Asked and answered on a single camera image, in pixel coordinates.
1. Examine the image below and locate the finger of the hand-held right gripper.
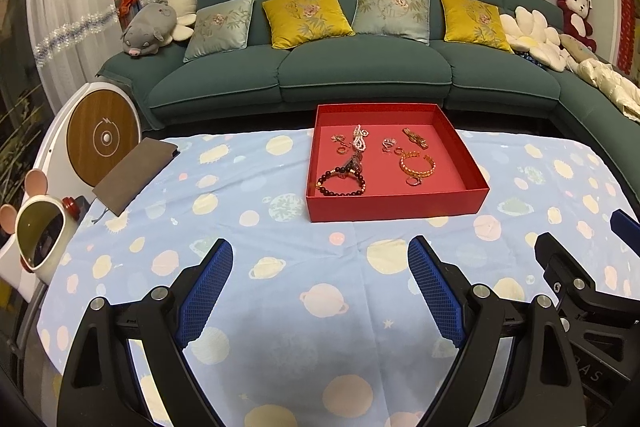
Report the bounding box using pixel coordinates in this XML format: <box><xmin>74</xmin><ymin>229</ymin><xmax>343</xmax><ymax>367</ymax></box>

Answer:
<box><xmin>610</xmin><ymin>209</ymin><xmax>640</xmax><ymax>258</ymax></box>
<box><xmin>534</xmin><ymin>232</ymin><xmax>640</xmax><ymax>329</ymax></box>

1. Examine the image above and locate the mouse-eared mirror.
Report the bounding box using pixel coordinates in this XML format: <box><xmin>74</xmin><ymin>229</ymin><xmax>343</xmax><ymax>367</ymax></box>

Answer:
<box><xmin>0</xmin><ymin>168</ymin><xmax>83</xmax><ymax>285</ymax></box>

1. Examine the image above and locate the white machine with wooden disc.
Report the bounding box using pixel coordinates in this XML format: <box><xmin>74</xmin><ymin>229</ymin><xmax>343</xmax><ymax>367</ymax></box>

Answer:
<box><xmin>0</xmin><ymin>82</ymin><xmax>141</xmax><ymax>308</ymax></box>

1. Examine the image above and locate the red monkey plush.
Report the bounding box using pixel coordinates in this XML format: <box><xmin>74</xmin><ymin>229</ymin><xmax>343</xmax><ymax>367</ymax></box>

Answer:
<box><xmin>557</xmin><ymin>0</ymin><xmax>598</xmax><ymax>52</ymax></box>

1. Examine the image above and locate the red tray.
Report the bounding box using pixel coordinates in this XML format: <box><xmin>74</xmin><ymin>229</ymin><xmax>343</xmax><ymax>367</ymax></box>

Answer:
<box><xmin>305</xmin><ymin>103</ymin><xmax>491</xmax><ymax>224</ymax></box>

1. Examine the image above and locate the beige round cushion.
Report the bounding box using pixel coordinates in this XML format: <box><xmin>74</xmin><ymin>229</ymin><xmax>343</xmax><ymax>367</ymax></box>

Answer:
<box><xmin>559</xmin><ymin>33</ymin><xmax>601</xmax><ymax>64</ymax></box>

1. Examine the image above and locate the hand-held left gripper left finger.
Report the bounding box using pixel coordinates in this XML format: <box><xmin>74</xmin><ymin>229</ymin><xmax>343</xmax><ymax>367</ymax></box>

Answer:
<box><xmin>56</xmin><ymin>238</ymin><xmax>235</xmax><ymax>427</ymax></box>

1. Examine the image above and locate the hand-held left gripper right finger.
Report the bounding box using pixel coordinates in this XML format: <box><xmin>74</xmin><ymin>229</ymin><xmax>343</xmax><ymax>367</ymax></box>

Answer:
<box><xmin>407</xmin><ymin>235</ymin><xmax>587</xmax><ymax>427</ymax></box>

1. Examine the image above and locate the pearl bead jewelry piece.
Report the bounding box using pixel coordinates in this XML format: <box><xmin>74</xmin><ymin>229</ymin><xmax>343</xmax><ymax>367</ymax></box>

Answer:
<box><xmin>351</xmin><ymin>124</ymin><xmax>372</xmax><ymax>154</ymax></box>

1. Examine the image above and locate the red curtain bow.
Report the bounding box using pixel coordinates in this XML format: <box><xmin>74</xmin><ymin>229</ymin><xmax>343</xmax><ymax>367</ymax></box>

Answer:
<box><xmin>112</xmin><ymin>0</ymin><xmax>141</xmax><ymax>20</ymax></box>

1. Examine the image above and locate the red wall hanging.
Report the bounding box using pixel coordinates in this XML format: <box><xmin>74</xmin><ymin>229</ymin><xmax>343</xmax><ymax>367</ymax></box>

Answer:
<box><xmin>612</xmin><ymin>0</ymin><xmax>640</xmax><ymax>78</ymax></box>

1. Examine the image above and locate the blue patterned cloth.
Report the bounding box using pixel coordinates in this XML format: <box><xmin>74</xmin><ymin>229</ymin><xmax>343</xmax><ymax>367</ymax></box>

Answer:
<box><xmin>515</xmin><ymin>49</ymin><xmax>544</xmax><ymax>68</ymax></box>

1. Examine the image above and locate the yellow embroidered pillow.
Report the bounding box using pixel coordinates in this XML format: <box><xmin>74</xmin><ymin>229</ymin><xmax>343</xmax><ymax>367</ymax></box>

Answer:
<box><xmin>438</xmin><ymin>0</ymin><xmax>516</xmax><ymax>54</ymax></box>
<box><xmin>262</xmin><ymin>0</ymin><xmax>356</xmax><ymax>50</ymax></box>

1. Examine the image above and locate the teal sofa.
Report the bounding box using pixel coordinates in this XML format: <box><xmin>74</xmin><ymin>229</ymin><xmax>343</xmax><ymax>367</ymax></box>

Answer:
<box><xmin>95</xmin><ymin>0</ymin><xmax>640</xmax><ymax>168</ymax></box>

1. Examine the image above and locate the gold leaf cuff bracelet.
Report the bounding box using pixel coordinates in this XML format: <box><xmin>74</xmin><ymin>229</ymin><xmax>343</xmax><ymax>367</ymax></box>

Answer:
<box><xmin>398</xmin><ymin>151</ymin><xmax>437</xmax><ymax>180</ymax></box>

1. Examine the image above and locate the cream quilt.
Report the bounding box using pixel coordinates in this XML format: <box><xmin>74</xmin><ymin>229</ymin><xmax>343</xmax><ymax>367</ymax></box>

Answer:
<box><xmin>577</xmin><ymin>58</ymin><xmax>640</xmax><ymax>122</ymax></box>

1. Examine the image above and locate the grey pig plush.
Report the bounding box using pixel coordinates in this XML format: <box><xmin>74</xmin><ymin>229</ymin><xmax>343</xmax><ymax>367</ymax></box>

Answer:
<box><xmin>120</xmin><ymin>3</ymin><xmax>178</xmax><ymax>58</ymax></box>

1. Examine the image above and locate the white flower cushion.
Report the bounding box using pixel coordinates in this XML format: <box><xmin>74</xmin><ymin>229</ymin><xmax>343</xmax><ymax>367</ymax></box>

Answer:
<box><xmin>499</xmin><ymin>6</ymin><xmax>576</xmax><ymax>72</ymax></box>

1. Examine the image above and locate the blue planet print tablecloth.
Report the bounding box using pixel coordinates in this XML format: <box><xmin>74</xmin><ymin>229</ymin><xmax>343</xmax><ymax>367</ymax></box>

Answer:
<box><xmin>37</xmin><ymin>127</ymin><xmax>640</xmax><ymax>427</ymax></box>

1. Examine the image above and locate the dark bead bracelet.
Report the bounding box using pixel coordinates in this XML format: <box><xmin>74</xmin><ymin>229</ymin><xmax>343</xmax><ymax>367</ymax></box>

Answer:
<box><xmin>316</xmin><ymin>169</ymin><xmax>369</xmax><ymax>199</ymax></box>

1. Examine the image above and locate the brown pouch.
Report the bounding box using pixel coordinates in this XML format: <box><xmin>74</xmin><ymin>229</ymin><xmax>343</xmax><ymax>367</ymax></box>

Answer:
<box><xmin>91</xmin><ymin>137</ymin><xmax>180</xmax><ymax>218</ymax></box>

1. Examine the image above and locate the pale blue embroidered pillow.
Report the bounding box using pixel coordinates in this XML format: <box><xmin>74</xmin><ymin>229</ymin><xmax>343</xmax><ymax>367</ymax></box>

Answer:
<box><xmin>351</xmin><ymin>0</ymin><xmax>432</xmax><ymax>46</ymax></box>
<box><xmin>183</xmin><ymin>0</ymin><xmax>257</xmax><ymax>62</ymax></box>

